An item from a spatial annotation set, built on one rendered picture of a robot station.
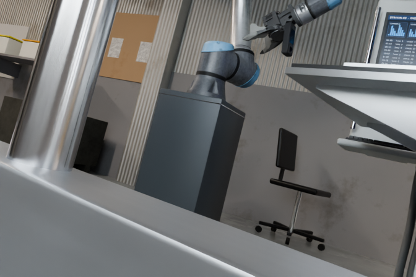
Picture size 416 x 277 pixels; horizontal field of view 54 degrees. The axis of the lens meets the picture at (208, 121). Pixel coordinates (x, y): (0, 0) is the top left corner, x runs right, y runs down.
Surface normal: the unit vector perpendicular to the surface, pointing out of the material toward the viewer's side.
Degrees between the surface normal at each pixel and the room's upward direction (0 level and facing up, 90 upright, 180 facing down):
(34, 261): 90
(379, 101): 90
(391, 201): 90
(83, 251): 90
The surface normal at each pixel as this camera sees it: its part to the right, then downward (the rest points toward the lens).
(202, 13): -0.40, -0.18
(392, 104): -0.59, -0.22
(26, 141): -0.16, -0.13
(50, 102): 0.22, -0.04
